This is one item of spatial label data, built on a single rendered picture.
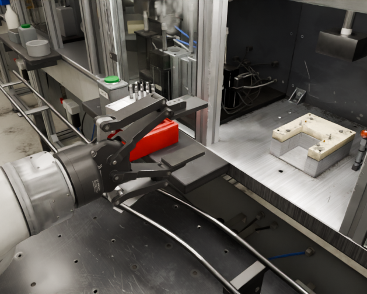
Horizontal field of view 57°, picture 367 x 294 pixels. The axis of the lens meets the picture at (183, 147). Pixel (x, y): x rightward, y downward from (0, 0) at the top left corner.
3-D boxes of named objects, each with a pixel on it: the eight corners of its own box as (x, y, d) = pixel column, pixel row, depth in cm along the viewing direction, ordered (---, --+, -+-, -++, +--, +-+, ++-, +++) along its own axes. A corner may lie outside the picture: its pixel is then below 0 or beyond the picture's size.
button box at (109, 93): (101, 115, 102) (95, 78, 95) (123, 108, 106) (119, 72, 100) (114, 126, 97) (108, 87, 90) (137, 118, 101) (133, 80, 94)
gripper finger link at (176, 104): (152, 114, 48) (151, 94, 46) (180, 104, 50) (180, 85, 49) (158, 118, 47) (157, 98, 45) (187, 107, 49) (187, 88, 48)
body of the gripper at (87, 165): (80, 223, 42) (143, 193, 47) (68, 169, 38) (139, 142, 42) (58, 192, 47) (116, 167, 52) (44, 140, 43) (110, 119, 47)
